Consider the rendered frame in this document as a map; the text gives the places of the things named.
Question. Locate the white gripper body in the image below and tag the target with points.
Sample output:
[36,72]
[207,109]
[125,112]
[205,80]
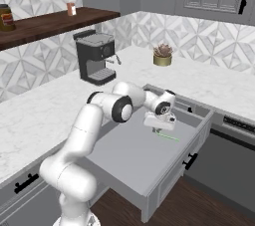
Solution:
[158,122]

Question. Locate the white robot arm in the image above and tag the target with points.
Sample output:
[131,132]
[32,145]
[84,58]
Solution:
[86,127]

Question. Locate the green straw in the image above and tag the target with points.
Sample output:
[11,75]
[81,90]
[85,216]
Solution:
[168,136]

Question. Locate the open grey drawer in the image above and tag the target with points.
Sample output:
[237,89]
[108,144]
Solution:
[156,157]

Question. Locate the grey closed drawer front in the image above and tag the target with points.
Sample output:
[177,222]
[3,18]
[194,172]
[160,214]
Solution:
[23,193]

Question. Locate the potted succulent in brass pot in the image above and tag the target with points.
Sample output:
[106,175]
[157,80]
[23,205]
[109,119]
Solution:
[162,54]

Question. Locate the grey dishwasher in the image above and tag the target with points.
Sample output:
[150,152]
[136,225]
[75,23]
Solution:
[229,160]

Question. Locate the black coffee machine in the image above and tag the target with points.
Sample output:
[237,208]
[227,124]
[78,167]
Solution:
[96,57]

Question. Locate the dark wooden shelf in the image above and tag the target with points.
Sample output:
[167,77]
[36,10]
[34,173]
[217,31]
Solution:
[50,26]

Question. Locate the small bottle with white cap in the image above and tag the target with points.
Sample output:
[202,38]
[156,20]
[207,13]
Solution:
[70,5]

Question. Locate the brown jar with red label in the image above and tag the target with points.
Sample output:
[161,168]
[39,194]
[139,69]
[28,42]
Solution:
[6,17]

